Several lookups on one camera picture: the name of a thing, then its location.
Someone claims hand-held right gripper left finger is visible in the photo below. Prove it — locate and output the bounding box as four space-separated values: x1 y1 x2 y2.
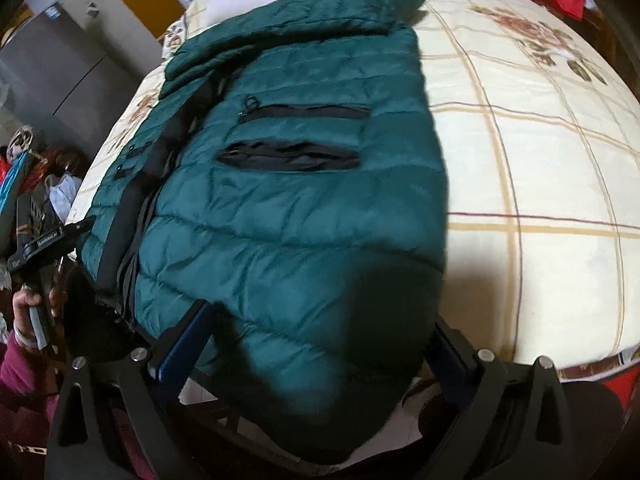
45 300 218 480

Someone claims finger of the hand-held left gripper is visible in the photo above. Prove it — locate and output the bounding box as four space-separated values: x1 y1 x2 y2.
60 216 96 243

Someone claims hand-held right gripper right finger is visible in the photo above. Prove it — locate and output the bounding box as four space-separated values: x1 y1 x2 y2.
422 320 596 480

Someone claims green puffer jacket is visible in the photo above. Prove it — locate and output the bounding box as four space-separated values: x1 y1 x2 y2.
77 0 448 466

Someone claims person's left forearm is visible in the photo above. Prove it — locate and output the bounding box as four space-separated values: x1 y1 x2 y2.
0 327 71 466

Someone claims person's left hand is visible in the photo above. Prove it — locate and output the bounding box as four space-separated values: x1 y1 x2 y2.
11 285 42 346

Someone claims white plastic bag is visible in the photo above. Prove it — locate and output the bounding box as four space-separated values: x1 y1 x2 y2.
47 175 83 221

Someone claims teal striped object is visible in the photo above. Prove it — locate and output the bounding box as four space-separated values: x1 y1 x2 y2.
0 152 33 216

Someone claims bed with floral checked sheet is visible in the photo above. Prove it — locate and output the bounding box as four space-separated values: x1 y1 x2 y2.
67 0 640 386

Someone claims floral checked pillow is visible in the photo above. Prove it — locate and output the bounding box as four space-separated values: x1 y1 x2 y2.
160 0 211 56

